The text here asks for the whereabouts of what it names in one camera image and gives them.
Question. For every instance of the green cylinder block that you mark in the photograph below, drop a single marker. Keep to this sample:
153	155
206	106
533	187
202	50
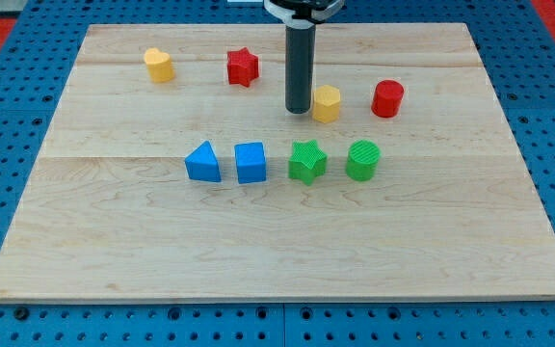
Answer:
362	161

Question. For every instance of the yellow hexagon block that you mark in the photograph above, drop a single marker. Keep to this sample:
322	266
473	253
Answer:
326	104

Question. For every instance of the blue triangle block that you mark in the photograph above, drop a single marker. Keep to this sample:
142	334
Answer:
202	164

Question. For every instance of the light wooden board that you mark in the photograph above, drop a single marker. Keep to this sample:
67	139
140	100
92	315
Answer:
110	216

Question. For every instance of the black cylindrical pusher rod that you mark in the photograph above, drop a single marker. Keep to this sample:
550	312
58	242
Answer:
299	56

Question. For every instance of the green star block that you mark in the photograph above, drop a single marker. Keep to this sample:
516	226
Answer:
307	162

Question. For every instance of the yellow heart block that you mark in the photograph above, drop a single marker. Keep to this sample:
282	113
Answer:
159	65

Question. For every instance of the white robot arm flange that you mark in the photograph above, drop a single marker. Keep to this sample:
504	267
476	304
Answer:
303	14

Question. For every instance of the red star block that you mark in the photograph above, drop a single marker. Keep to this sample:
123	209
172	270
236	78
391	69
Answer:
242	67

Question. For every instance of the red cylinder block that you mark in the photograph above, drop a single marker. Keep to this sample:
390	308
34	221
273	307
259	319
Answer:
387	98

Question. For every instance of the blue cube block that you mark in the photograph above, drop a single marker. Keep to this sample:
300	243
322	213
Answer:
250	162

